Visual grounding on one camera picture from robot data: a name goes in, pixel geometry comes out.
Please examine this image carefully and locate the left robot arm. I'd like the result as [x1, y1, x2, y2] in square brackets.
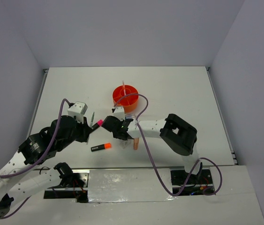
[0, 116, 92, 219]

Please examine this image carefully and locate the green thin highlighter pen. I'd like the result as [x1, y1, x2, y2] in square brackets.
[86, 112, 95, 145]

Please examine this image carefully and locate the orange black highlighter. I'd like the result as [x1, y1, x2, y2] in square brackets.
[91, 143, 112, 152]

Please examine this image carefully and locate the orange thin highlighter pen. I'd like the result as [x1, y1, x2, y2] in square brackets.
[122, 81, 127, 96]

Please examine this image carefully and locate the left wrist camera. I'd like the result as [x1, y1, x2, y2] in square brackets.
[68, 102, 88, 123]

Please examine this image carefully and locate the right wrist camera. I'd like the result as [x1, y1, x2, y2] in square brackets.
[112, 106, 125, 121]

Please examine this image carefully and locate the pink black highlighter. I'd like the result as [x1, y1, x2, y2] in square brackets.
[91, 120, 104, 131]

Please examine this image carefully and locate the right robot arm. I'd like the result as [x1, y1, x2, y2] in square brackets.
[102, 113, 202, 183]

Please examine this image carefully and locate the clear bottle blue cap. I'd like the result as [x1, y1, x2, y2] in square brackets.
[125, 114, 136, 120]

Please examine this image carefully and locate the orange translucent eraser case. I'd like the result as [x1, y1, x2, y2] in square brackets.
[133, 138, 139, 150]

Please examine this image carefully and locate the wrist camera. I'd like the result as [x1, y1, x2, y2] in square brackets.
[112, 106, 125, 121]
[68, 102, 88, 123]

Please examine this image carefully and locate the silver foil tape panel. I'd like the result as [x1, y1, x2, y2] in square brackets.
[88, 169, 175, 203]

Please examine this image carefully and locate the orange round compartment organizer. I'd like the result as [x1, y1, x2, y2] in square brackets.
[112, 85, 139, 113]

